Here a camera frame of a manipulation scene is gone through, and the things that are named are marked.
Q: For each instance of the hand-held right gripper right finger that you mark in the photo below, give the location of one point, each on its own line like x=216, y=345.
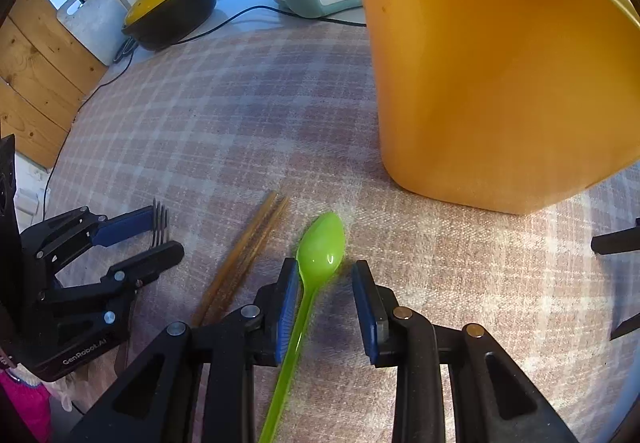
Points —
x=364, y=313

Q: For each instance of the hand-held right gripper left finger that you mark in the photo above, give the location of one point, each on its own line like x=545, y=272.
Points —
x=287, y=303

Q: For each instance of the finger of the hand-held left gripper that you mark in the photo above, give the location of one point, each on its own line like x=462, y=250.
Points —
x=125, y=228
x=155, y=255

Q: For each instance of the metal fork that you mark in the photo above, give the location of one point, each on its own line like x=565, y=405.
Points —
x=160, y=228

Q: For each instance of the green plastic spoon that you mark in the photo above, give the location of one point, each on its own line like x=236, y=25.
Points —
x=322, y=243

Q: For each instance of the wooden chopstick red end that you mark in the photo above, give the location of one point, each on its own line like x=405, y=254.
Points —
x=240, y=248
x=262, y=238

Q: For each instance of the yellow plastic utensil container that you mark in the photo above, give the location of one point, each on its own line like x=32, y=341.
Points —
x=475, y=73

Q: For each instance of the plaid tablecloth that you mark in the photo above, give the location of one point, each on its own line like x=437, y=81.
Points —
x=250, y=123

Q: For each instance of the wooden panel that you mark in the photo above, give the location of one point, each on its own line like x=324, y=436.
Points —
x=30, y=88

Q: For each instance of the white cutting board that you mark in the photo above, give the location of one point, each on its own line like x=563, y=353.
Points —
x=95, y=28

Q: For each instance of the black cooking pot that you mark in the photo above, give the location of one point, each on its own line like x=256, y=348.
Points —
x=175, y=28

